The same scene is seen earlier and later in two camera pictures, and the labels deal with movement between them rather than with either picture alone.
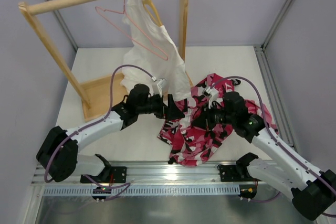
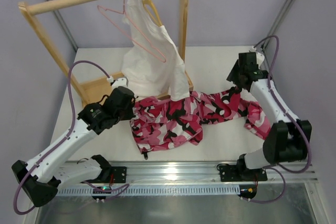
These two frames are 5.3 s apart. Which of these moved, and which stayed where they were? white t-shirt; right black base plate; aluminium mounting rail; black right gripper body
Moved: black right gripper body
Stayed: white t-shirt; right black base plate; aluminium mounting rail
